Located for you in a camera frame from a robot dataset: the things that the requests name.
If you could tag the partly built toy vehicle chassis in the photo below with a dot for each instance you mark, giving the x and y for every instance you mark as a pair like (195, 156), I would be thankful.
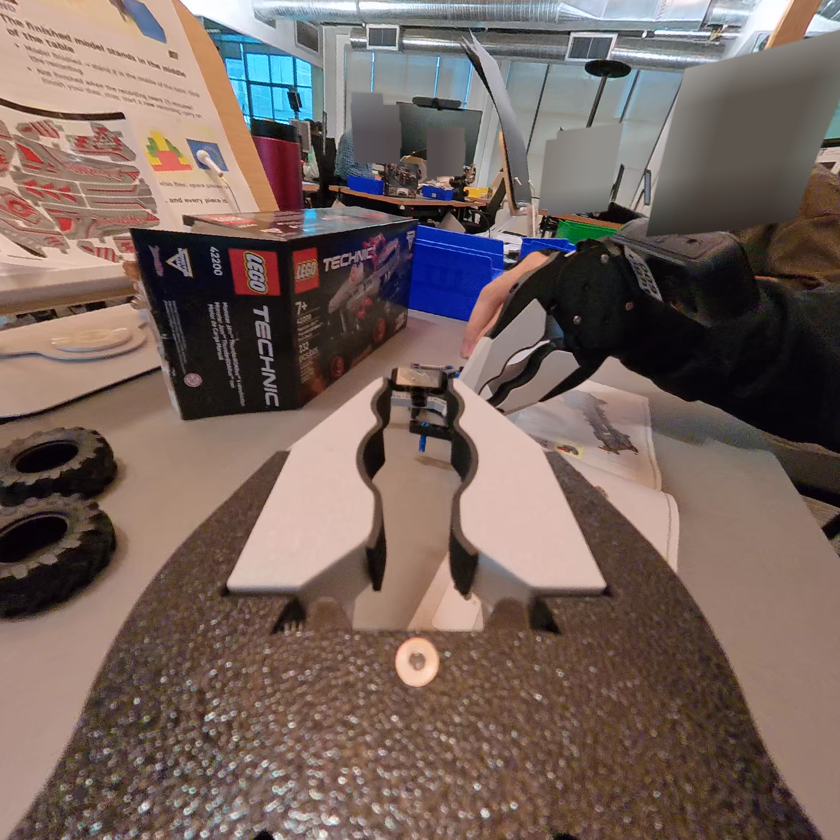
(426, 420)

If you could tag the white plastic tray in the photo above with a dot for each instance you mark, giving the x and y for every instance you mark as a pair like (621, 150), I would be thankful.
(65, 384)

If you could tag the black toy set box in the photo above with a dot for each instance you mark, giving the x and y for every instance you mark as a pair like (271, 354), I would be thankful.
(262, 308)

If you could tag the small distant toy set box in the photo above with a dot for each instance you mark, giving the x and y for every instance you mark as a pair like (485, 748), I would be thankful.
(401, 180)

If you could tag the wooden background desk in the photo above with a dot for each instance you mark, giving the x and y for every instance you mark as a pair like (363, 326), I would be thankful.
(394, 200)

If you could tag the wooden display board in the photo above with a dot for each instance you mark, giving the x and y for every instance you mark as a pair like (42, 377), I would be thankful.
(229, 98)

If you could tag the person's right forearm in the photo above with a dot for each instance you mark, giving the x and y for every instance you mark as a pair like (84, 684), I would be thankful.
(754, 380)

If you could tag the small blue plastic bin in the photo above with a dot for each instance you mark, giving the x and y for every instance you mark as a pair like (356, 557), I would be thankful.
(436, 193)
(365, 184)

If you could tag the person's right hand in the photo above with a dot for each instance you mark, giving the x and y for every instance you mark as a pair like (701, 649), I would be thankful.
(489, 308)

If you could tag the silver ceiling duct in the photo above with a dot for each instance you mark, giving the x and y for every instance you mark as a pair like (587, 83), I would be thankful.
(459, 43)

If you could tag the instruction booklet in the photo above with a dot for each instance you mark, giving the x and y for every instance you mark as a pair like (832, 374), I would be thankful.
(610, 426)

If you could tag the red grey sticker sheet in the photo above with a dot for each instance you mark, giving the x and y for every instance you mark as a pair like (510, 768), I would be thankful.
(65, 184)

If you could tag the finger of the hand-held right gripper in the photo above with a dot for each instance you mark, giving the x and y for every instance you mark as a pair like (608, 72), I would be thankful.
(518, 341)
(548, 377)

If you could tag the printed instruction sheet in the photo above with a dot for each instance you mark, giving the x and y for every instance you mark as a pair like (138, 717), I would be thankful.
(131, 59)

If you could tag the black rubber toy tire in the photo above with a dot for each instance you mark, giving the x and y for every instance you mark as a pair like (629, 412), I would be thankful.
(59, 564)
(52, 459)

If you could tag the black webcam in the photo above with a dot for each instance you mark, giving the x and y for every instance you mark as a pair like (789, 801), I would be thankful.
(436, 102)

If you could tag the green plastic bin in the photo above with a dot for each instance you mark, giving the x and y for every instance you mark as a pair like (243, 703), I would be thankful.
(587, 231)

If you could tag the maroon tumbler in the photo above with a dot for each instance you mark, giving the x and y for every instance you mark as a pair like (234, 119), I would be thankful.
(279, 167)

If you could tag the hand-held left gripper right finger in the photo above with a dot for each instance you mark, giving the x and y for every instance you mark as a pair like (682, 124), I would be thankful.
(525, 525)

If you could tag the black computer monitor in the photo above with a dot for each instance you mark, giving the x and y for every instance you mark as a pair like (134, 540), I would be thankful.
(413, 134)

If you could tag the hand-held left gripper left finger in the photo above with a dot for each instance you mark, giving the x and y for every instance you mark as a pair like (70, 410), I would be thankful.
(315, 518)

